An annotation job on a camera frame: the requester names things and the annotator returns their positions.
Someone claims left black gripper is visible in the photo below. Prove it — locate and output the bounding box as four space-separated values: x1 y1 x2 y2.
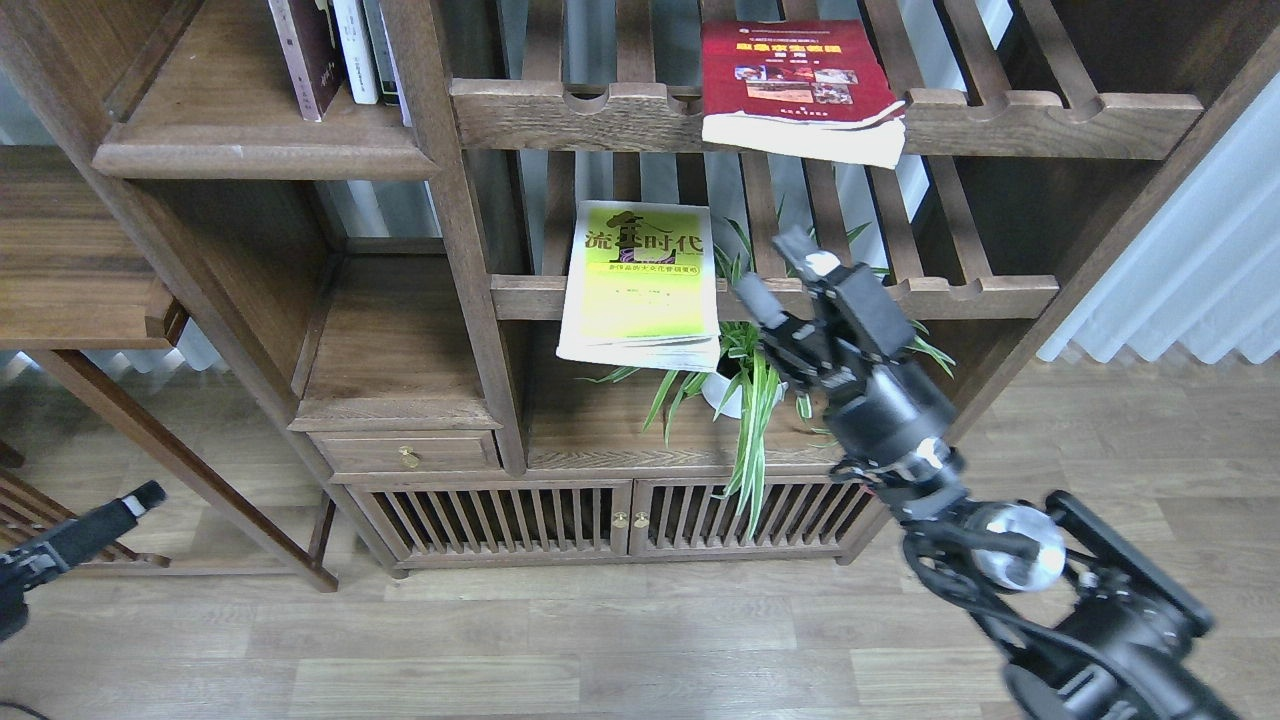
1 480 166 642

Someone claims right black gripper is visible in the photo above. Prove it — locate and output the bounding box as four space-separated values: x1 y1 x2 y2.
733 228 957 471

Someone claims red cover book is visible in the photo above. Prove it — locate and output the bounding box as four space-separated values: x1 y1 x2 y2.
701 20 906 170

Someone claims dark maroon cover book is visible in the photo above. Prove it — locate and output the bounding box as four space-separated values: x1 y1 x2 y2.
268 1 346 122

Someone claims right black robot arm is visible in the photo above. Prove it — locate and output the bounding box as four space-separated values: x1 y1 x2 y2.
730 229 1236 719

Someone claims green spider plant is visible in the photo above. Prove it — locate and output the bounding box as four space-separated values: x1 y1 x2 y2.
580 205 956 541

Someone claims yellow green cover book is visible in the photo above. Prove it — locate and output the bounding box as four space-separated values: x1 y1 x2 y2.
556 200 721 372

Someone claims dark wooden bookshelf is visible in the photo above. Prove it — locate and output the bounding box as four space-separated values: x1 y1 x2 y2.
0 0 1280 579

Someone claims brass drawer knob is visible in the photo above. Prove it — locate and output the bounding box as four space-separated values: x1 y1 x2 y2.
397 445 421 470

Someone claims white curtain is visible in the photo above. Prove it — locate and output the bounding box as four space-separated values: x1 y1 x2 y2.
1037 79 1279 364

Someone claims pale purple upright book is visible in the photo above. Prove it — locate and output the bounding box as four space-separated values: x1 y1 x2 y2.
379 8 413 129

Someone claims dark upright book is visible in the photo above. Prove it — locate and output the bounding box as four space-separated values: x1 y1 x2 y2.
362 0 401 106

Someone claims white upright book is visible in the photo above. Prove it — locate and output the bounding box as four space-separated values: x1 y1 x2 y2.
330 0 381 105

